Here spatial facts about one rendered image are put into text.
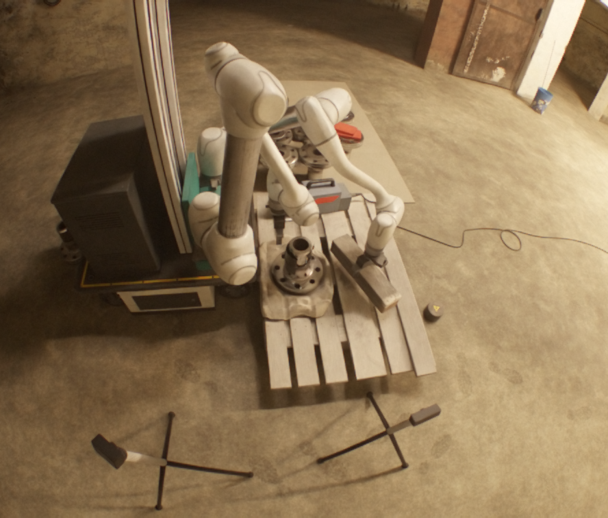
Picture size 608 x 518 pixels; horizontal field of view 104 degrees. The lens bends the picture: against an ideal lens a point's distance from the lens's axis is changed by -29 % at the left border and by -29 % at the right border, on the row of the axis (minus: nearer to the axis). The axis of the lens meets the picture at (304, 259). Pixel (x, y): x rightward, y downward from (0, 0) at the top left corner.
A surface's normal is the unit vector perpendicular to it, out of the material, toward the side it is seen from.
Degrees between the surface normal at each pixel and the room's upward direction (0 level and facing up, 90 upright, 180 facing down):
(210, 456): 0
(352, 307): 0
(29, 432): 0
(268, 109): 84
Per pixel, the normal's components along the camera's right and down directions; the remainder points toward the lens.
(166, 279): 0.09, -0.59
